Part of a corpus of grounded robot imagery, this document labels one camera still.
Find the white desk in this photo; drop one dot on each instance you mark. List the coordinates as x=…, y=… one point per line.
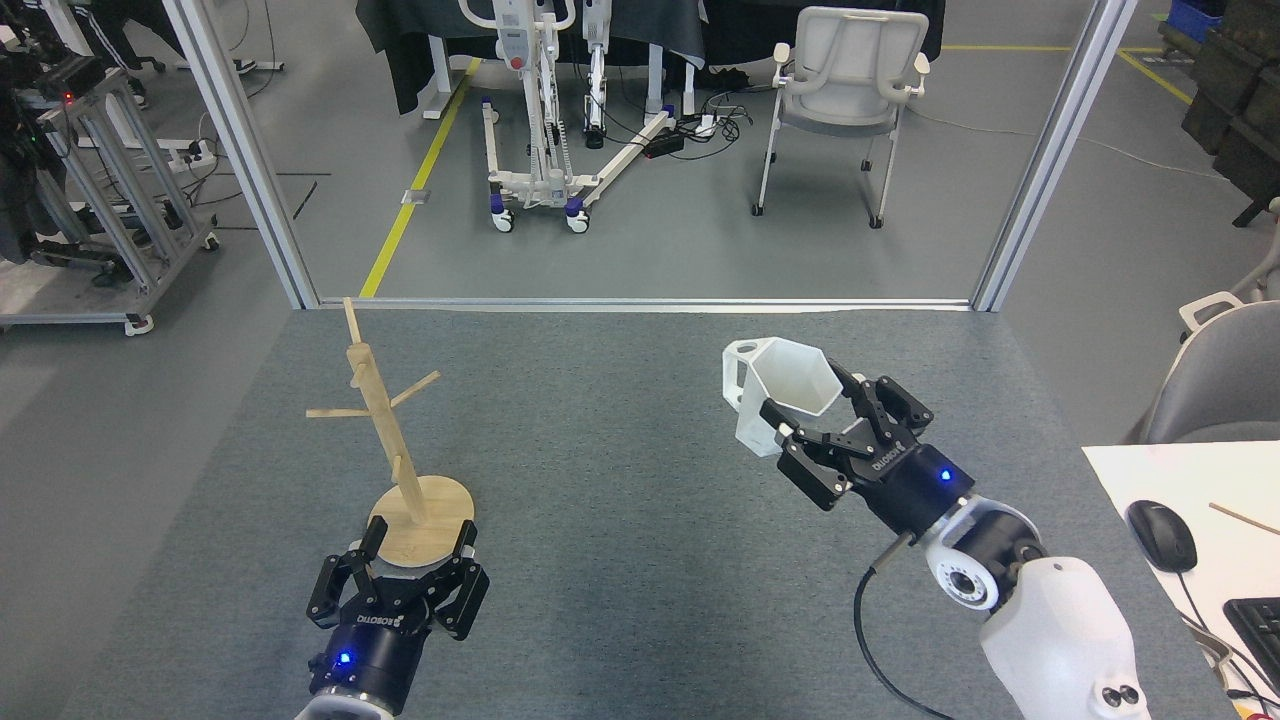
x=1180, y=470

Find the blue plastic bin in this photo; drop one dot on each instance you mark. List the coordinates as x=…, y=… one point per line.
x=1195, y=20

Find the white hexagonal cup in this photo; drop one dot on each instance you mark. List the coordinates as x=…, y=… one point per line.
x=760, y=425

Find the silver frame post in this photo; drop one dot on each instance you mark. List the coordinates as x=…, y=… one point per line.
x=1055, y=150
x=245, y=150

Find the grey office chair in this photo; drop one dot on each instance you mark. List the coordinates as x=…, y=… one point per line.
x=1225, y=380

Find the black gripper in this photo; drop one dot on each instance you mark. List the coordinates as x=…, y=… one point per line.
x=375, y=650
x=905, y=485

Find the black cloth covered table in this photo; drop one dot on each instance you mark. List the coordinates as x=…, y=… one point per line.
x=420, y=30

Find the person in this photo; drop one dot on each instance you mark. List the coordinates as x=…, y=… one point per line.
x=105, y=40

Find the black device with red light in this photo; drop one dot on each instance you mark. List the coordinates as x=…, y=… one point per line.
x=60, y=75

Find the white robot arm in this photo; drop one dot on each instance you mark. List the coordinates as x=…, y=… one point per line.
x=1050, y=620
x=340, y=712

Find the black keyboard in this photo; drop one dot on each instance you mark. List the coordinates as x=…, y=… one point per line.
x=1262, y=635

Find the white wheeled stand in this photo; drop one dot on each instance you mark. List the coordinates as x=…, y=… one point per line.
x=545, y=185

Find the dark stacked crates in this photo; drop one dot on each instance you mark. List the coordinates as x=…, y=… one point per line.
x=1240, y=110

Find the silver frame rail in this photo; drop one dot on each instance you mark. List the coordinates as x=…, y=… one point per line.
x=640, y=302

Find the white office chair frame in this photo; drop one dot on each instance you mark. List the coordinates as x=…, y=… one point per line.
x=1268, y=250

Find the black power strip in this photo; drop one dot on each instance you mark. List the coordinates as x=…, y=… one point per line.
x=663, y=145

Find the aluminium frame cart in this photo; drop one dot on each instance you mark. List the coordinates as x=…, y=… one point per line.
x=150, y=200

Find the black computer mouse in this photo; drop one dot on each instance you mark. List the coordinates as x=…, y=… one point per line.
x=1162, y=535

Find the white chair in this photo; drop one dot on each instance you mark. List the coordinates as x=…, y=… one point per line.
x=845, y=95

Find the wooden cup rack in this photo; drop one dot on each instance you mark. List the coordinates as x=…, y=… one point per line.
x=430, y=520

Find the thin wooden stick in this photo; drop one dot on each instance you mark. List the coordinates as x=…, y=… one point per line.
x=1245, y=520

